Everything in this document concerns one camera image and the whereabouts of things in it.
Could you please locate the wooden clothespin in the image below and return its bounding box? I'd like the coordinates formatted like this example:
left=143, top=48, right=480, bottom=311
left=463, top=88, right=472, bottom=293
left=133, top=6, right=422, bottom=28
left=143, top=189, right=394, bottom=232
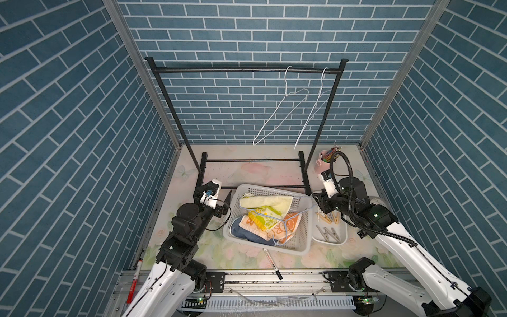
left=331, top=211, right=341, bottom=225
left=316, top=212, right=326, bottom=221

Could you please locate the blue patterned towel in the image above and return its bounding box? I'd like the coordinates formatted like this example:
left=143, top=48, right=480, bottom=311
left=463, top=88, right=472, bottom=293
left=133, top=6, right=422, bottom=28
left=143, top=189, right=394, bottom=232
left=231, top=217, right=275, bottom=246

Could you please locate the yellow green patterned towel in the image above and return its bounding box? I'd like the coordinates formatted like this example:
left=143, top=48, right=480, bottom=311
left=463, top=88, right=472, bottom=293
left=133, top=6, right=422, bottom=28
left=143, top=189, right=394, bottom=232
left=239, top=194, right=293, bottom=232

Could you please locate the orange patterned towel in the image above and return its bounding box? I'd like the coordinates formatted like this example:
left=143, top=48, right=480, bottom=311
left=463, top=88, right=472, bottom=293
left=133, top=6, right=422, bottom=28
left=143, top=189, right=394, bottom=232
left=240, top=213, right=302, bottom=246

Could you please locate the white wire hanger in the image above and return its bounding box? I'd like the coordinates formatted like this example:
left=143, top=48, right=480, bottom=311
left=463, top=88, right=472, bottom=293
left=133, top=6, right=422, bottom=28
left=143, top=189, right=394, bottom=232
left=252, top=65, right=310, bottom=147
left=294, top=67, right=327, bottom=149

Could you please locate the light blue wire hanger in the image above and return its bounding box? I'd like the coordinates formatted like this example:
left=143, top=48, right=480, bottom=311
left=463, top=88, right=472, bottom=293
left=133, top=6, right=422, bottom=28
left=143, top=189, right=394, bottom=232
left=240, top=206, right=314, bottom=246

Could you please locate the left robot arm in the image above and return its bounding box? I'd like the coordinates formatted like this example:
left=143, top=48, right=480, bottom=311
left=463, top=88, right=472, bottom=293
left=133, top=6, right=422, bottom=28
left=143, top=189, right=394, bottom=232
left=124, top=180, right=231, bottom=316

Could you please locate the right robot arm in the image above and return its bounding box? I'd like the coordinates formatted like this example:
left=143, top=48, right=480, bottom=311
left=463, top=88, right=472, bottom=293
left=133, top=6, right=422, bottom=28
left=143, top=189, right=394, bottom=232
left=312, top=151, right=492, bottom=316

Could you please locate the white rectangular tray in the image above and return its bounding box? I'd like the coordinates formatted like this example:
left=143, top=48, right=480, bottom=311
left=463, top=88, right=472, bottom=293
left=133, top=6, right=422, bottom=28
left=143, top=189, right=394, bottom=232
left=310, top=190, right=348, bottom=246

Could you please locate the pink pencil cup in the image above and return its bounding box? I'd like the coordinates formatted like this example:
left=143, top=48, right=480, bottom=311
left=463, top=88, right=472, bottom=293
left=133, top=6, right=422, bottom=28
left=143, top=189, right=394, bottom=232
left=314, top=145, right=341, bottom=174

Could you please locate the black metal clothes rack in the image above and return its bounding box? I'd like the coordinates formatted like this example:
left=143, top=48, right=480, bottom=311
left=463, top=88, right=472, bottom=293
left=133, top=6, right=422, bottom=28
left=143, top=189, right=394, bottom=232
left=145, top=57, right=349, bottom=195

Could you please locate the white perforated plastic basket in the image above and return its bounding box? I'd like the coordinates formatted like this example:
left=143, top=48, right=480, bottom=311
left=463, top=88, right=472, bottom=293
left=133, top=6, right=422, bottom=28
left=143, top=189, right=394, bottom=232
left=223, top=184, right=315, bottom=256

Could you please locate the black tipped marker pen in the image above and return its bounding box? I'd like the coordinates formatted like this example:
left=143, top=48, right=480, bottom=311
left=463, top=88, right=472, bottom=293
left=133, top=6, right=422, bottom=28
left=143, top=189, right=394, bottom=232
left=263, top=248, right=283, bottom=281

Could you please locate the red marker pen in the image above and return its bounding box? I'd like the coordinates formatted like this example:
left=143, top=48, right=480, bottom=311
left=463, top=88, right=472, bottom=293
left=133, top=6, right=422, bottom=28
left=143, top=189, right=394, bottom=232
left=125, top=260, right=143, bottom=305

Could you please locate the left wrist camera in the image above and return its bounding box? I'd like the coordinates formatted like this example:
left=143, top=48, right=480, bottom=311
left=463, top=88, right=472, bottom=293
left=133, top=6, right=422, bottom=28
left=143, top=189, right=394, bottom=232
left=198, top=179, right=222, bottom=209

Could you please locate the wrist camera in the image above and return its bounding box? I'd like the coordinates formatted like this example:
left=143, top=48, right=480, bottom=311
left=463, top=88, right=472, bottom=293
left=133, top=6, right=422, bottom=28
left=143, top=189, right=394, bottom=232
left=319, top=170, right=338, bottom=198
left=198, top=179, right=222, bottom=209

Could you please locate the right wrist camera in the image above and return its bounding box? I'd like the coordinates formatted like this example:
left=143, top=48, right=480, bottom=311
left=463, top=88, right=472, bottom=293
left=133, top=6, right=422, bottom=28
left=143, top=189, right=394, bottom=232
left=319, top=170, right=338, bottom=198

